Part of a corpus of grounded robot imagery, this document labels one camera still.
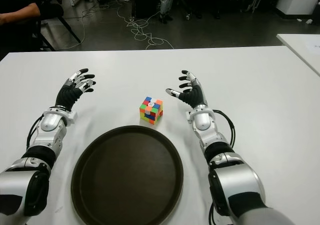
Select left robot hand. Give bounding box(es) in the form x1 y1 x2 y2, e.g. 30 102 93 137
54 68 97 111

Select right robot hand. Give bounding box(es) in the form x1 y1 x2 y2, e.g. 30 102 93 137
165 69 209 110

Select multicolour Rubik's cube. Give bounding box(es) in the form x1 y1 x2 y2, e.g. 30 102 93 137
139 96 164 126

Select dark brown round plate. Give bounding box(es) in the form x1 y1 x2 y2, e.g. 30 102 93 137
70 125 185 225

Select black chair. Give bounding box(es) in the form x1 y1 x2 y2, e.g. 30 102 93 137
37 9 82 52

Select seated person in black shirt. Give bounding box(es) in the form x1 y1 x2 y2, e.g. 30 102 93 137
0 0 66 26

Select silver humanoid robot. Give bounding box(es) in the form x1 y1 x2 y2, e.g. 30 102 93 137
159 0 176 25

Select black cabinet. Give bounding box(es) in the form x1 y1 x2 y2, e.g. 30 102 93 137
133 0 162 20

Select folded metal stand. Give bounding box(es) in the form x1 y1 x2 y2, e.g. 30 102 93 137
246 0 263 13

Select white side table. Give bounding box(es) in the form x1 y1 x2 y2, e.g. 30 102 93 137
276 33 320 77

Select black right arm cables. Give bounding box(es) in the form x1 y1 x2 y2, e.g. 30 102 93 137
212 109 237 148

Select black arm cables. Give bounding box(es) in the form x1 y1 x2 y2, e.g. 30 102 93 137
26 114 45 151
212 109 237 148

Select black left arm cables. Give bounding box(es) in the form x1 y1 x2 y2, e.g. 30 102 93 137
26 114 45 151

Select tangled white floor cable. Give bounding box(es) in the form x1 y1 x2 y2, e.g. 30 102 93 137
117 0 176 50

